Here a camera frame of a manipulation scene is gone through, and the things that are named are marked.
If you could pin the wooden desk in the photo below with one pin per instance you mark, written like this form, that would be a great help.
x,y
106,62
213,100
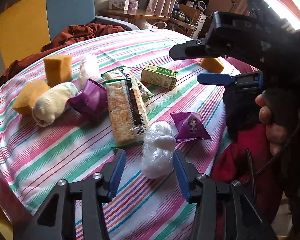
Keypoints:
x,y
133,15

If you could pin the striped bed sheet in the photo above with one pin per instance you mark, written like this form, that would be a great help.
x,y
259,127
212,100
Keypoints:
x,y
34,158

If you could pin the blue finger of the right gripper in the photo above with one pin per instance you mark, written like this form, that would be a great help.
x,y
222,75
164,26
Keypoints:
x,y
252,81

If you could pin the yellow sponge block front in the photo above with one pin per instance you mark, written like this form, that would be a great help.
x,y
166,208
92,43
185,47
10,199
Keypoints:
x,y
28,96

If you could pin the cracker pack green ends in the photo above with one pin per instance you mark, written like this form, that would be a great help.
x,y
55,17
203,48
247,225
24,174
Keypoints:
x,y
127,112

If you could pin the purple cartoon snack packet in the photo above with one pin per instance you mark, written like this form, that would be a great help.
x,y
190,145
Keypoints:
x,y
189,126

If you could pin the yellow sponge block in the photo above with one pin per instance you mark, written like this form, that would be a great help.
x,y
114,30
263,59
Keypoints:
x,y
58,69
28,96

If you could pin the grey yellow blue headboard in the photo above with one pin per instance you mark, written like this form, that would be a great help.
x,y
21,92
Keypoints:
x,y
28,25

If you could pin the rust red blanket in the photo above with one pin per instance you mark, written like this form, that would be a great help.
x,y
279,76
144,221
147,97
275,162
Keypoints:
x,y
68,36

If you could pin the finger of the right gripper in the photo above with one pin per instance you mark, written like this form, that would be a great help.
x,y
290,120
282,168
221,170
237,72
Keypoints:
x,y
193,49

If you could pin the white plastic bag ball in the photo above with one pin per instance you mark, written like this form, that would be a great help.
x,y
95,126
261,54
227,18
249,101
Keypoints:
x,y
157,151

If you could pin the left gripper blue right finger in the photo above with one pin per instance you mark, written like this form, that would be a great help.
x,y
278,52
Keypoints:
x,y
180,165

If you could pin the person right hand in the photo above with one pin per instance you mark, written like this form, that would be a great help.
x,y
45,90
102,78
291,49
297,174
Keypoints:
x,y
276,134

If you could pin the cream sock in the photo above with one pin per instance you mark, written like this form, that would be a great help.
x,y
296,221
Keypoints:
x,y
51,104

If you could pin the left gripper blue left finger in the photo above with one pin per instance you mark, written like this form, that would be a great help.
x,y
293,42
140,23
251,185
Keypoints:
x,y
116,167

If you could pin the small yellow sponge far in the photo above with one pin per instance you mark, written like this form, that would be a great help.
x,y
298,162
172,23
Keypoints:
x,y
213,65

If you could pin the green small carton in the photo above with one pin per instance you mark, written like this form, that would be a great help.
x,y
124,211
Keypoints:
x,y
159,76

